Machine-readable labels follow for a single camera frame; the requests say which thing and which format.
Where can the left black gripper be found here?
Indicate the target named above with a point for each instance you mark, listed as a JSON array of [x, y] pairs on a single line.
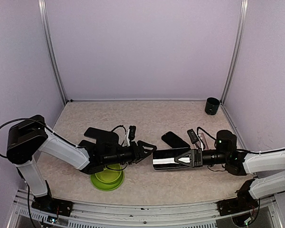
[[137, 156]]

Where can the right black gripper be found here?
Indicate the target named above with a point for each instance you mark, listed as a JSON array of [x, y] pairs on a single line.
[[196, 154]]

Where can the black phone case horizontal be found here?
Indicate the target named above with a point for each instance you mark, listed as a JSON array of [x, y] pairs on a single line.
[[164, 159]]

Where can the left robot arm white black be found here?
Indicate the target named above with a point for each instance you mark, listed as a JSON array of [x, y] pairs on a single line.
[[30, 135]]

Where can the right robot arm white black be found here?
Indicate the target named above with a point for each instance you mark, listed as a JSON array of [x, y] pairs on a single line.
[[240, 162]]

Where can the pink phone case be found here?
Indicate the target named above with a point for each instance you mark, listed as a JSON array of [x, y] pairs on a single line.
[[203, 141]]

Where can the dark phone upper left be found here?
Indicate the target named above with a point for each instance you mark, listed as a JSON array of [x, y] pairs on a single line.
[[97, 134]]

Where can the dark phone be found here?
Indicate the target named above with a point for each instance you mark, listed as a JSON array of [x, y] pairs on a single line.
[[85, 144], [97, 134]]

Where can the dark phone lower left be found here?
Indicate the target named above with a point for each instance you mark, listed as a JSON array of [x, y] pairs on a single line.
[[85, 144]]

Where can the green bowl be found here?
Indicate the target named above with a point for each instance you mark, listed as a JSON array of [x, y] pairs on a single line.
[[111, 174]]

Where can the black cylinder cup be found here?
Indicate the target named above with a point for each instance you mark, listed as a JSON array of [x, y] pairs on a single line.
[[212, 106]]

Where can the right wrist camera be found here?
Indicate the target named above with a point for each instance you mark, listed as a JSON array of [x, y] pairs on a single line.
[[194, 139]]

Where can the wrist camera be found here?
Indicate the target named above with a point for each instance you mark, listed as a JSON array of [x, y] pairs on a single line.
[[194, 139], [129, 135]]

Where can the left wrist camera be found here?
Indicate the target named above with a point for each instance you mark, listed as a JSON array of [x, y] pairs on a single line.
[[129, 135]]

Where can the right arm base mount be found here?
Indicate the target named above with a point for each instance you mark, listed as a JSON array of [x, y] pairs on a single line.
[[242, 202]]

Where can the front aluminium rail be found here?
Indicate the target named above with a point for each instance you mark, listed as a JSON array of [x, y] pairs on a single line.
[[99, 215]]

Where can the right aluminium frame post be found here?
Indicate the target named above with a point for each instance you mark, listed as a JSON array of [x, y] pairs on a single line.
[[236, 51]]

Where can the aluminium frame post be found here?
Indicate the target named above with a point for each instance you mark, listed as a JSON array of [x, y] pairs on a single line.
[[50, 49], [236, 51]]

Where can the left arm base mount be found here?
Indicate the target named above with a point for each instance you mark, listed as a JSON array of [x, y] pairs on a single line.
[[47, 203]]

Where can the left aluminium frame post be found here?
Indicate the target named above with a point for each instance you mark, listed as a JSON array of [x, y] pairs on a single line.
[[50, 49]]

